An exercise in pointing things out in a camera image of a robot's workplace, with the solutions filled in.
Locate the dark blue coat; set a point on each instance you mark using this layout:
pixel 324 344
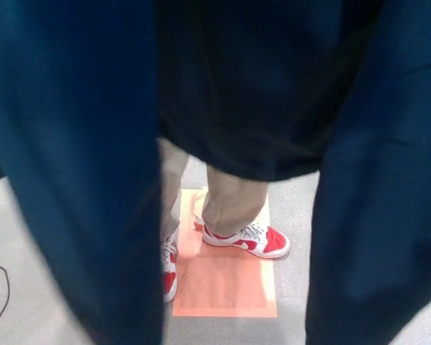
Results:
pixel 75 143

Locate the red white right sneaker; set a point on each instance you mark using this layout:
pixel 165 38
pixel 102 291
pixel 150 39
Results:
pixel 169 276

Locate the orange floor marker sheet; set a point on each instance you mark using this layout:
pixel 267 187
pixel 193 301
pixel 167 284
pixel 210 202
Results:
pixel 222 287

